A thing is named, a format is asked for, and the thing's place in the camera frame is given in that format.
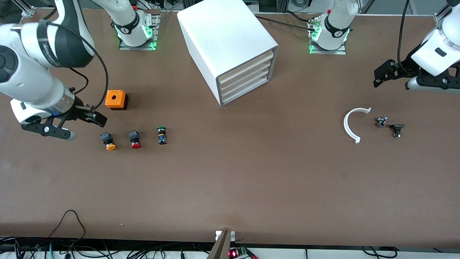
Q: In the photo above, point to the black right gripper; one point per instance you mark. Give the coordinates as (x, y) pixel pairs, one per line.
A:
(78, 112)

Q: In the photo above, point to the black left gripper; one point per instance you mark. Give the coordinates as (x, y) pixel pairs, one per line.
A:
(405, 68)

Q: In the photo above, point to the green push button switch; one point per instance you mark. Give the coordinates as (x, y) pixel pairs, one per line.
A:
(162, 136)

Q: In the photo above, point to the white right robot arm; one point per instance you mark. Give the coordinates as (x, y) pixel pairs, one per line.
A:
(32, 86)

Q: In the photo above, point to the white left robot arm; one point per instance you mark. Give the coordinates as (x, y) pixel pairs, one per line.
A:
(436, 54)

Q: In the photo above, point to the small grey metal part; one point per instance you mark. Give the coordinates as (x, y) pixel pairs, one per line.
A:
(381, 122)

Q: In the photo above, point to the small black clamp part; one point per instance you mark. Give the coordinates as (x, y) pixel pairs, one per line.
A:
(396, 128)

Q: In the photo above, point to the white curved plastic arc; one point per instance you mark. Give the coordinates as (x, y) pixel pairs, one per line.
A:
(345, 126)

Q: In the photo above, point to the circuit board with red light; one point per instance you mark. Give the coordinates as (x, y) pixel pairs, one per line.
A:
(239, 252)

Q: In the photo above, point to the orange push button switch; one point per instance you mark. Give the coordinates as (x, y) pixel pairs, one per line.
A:
(107, 140)

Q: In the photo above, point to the orange button enclosure box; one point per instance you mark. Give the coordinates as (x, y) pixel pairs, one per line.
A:
(115, 98)

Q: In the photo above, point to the red push button switch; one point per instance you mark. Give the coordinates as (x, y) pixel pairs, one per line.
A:
(134, 139)

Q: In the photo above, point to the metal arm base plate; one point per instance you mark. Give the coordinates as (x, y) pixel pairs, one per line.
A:
(155, 32)
(329, 52)

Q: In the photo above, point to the aluminium frame profile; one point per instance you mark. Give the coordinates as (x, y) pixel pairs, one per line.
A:
(440, 16)
(25, 8)

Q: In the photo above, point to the white post bracket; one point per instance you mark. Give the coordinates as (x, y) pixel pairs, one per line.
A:
(218, 235)

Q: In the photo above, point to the grey camera post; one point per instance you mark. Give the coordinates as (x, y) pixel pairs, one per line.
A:
(220, 248)

